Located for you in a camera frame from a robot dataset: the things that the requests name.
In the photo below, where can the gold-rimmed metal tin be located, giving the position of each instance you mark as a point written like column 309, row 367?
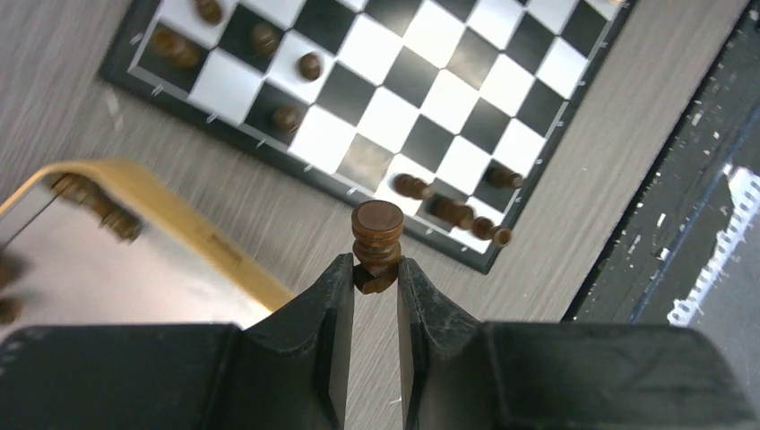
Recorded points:
column 104, row 241

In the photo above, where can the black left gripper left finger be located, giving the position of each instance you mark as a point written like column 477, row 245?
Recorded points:
column 289, row 371

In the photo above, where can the black white chessboard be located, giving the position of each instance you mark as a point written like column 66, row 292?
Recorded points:
column 471, row 97

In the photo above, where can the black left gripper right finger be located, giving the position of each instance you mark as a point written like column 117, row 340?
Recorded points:
column 461, row 373

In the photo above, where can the dark wooden chess piece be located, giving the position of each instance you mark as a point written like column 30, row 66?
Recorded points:
column 377, row 227

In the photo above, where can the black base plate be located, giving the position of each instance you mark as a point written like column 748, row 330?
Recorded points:
column 686, row 250

